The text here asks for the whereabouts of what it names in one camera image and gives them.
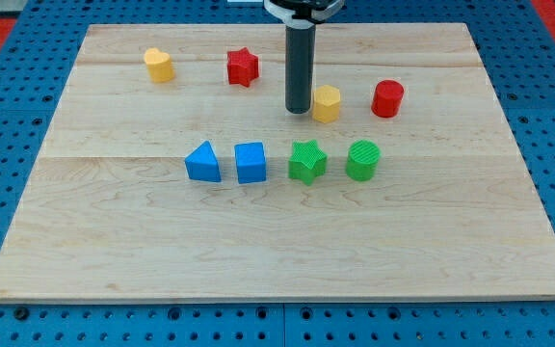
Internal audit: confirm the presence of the green cylinder block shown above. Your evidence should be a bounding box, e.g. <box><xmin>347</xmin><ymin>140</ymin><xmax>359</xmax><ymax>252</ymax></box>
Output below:
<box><xmin>345</xmin><ymin>140</ymin><xmax>381</xmax><ymax>181</ymax></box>

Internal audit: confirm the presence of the yellow hexagon block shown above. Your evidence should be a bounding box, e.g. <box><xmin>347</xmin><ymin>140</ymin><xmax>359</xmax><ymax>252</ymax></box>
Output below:
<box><xmin>312</xmin><ymin>85</ymin><xmax>341</xmax><ymax>123</ymax></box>

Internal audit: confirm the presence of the blue triangle block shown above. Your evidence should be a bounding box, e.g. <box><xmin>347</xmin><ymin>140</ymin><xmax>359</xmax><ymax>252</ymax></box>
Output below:
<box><xmin>184</xmin><ymin>141</ymin><xmax>222</xmax><ymax>182</ymax></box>

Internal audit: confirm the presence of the light wooden board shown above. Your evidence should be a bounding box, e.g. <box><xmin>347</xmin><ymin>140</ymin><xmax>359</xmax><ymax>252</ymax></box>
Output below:
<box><xmin>0</xmin><ymin>23</ymin><xmax>555</xmax><ymax>305</ymax></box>

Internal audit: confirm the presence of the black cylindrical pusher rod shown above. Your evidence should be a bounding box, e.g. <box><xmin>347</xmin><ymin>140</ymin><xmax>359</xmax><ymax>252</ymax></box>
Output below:
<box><xmin>285</xmin><ymin>26</ymin><xmax>315</xmax><ymax>114</ymax></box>

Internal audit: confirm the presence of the green star block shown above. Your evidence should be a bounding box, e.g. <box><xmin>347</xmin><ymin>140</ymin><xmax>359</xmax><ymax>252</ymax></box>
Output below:
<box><xmin>288</xmin><ymin>140</ymin><xmax>328</xmax><ymax>186</ymax></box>

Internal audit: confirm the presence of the yellow heart block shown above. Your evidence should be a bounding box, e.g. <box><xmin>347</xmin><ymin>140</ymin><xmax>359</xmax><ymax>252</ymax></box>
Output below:
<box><xmin>144</xmin><ymin>47</ymin><xmax>175</xmax><ymax>83</ymax></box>

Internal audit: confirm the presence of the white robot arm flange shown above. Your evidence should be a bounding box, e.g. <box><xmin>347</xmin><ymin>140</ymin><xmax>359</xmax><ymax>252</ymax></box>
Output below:
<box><xmin>263</xmin><ymin>0</ymin><xmax>345</xmax><ymax>30</ymax></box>

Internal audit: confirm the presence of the red star block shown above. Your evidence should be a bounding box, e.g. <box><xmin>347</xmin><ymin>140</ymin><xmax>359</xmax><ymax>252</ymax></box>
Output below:
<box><xmin>226</xmin><ymin>47</ymin><xmax>259</xmax><ymax>88</ymax></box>

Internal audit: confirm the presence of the red cylinder block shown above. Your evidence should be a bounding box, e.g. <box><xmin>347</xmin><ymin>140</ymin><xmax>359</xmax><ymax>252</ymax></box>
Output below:
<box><xmin>371</xmin><ymin>80</ymin><xmax>405</xmax><ymax>118</ymax></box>

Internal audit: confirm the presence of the blue cube block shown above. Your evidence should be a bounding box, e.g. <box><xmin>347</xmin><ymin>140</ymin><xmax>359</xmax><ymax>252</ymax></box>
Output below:
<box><xmin>234</xmin><ymin>142</ymin><xmax>266</xmax><ymax>184</ymax></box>

